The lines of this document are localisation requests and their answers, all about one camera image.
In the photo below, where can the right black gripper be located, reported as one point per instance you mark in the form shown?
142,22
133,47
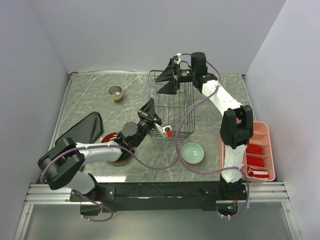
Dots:
167,75

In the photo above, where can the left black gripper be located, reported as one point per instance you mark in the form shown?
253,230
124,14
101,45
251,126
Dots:
149,108

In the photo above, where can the clear drinking glass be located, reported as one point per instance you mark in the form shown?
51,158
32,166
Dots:
150,90

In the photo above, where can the black wire dish rack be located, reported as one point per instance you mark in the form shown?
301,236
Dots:
172,108

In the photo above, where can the beige brown ceramic cup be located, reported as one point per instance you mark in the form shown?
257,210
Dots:
116,94

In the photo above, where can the red floral lacquer plate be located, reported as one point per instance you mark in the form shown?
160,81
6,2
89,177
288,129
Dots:
110,137

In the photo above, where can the celadon green bowl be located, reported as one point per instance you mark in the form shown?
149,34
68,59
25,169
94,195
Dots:
192,152

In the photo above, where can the orange white patterned bowl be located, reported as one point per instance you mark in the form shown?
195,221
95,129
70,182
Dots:
191,164

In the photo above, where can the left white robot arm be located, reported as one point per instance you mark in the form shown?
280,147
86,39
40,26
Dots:
60,167

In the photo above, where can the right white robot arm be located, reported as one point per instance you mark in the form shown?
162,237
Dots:
237,126

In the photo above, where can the dark grey cloth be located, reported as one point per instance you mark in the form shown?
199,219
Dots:
86,131

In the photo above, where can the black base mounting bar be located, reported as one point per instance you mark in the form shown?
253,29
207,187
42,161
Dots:
142,196

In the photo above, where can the red cloth in tray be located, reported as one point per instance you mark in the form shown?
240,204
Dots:
255,161
254,149

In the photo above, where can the red white striped cloth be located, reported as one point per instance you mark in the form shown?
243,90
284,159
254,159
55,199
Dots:
257,173

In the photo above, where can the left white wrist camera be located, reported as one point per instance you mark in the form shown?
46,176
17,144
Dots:
164,131

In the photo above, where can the aluminium rail frame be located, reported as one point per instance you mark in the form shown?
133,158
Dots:
41,194

